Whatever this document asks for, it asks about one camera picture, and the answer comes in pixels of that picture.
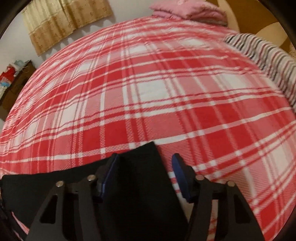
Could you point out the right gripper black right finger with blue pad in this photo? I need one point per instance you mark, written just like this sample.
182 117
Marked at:
224 202

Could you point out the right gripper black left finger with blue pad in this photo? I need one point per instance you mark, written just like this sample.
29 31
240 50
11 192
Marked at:
69 210

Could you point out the black pants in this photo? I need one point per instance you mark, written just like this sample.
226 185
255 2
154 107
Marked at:
140 202

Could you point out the red white plaid bedspread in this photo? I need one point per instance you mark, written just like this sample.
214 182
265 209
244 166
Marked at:
176 83

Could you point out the dark wooden desk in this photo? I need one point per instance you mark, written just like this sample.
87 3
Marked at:
11 94

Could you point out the red gift bag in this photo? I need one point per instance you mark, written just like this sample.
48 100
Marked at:
8 74

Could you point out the striped pillow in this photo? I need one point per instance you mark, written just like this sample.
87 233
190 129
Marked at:
277 64

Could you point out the brown wooden headboard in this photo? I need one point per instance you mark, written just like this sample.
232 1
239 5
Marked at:
246 16

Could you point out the beige patterned curtain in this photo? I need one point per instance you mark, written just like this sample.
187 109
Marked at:
49 22

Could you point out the folded pink quilt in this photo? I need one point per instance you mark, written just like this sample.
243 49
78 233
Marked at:
199 11

